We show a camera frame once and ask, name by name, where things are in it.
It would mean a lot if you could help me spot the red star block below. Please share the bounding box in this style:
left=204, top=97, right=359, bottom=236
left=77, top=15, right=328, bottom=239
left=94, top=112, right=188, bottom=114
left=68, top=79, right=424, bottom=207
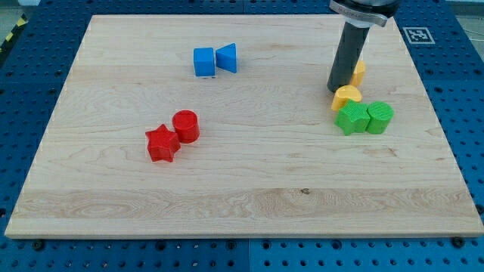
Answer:
left=145, top=124, right=181, bottom=162

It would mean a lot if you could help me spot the blue triangle block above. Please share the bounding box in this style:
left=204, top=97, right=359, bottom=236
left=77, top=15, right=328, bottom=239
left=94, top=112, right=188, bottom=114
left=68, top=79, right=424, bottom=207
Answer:
left=216, top=43, right=237, bottom=73

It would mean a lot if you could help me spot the black white fiducial marker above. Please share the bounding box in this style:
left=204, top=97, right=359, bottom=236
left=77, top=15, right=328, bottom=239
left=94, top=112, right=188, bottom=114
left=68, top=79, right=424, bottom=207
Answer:
left=403, top=26, right=435, bottom=45

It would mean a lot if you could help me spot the red cylinder block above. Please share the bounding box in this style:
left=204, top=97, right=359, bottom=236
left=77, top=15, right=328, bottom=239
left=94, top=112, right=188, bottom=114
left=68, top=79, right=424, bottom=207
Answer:
left=172, top=110, right=200, bottom=144

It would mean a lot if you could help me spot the yellow heart block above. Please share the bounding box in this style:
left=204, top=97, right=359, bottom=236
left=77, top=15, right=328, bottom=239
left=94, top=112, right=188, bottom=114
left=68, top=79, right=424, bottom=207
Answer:
left=331, top=85, right=362, bottom=112

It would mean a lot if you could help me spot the light wooden board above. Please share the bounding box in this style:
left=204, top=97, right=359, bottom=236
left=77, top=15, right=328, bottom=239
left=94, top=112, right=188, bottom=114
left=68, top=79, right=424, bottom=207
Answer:
left=5, top=15, right=483, bottom=240

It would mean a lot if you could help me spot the green cylinder block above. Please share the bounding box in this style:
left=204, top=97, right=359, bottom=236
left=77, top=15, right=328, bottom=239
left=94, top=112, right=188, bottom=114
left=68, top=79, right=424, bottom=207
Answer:
left=366, top=101, right=394, bottom=134

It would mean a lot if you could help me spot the green star block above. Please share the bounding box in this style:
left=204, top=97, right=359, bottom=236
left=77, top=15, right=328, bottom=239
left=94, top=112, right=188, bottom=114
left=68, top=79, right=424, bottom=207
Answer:
left=334, top=100, right=371, bottom=135

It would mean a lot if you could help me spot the blue cube block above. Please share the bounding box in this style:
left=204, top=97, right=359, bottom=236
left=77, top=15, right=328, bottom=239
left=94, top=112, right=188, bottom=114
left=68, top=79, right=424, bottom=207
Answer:
left=193, top=48, right=216, bottom=77

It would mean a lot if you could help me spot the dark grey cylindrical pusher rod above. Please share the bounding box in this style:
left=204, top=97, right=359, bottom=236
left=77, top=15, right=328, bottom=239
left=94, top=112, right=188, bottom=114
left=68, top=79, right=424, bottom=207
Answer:
left=327, top=23, right=370, bottom=92

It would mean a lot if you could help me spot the yellow hexagon block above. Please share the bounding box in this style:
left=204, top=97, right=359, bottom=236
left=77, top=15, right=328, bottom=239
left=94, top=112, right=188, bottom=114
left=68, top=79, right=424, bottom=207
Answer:
left=349, top=60, right=366, bottom=87

